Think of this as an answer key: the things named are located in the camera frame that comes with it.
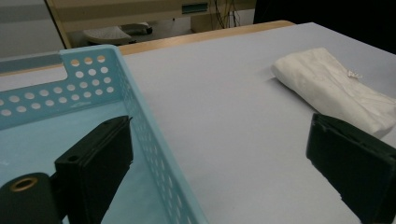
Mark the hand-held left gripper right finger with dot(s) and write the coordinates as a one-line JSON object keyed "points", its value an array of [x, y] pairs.
{"points": [[351, 165]]}

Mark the light blue perforated plastic basket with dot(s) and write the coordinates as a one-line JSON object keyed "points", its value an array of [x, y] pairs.
{"points": [[31, 146]]}

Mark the wooden table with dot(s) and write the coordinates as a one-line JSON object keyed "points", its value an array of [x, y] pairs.
{"points": [[202, 36]]}

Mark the white chair base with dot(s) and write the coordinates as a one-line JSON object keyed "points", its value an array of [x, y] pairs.
{"points": [[107, 34]]}

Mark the white cloth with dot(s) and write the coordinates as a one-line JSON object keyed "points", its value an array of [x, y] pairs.
{"points": [[327, 81]]}

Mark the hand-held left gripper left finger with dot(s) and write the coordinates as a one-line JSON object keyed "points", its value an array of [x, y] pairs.
{"points": [[93, 168]]}

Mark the pale lilac table cover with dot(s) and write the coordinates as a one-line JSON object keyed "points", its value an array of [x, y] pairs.
{"points": [[233, 124]]}

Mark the beige wooden desk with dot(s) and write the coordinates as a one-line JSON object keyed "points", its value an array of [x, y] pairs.
{"points": [[124, 12]]}

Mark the white cabinet panel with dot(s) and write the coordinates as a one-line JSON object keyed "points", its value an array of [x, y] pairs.
{"points": [[25, 28]]}

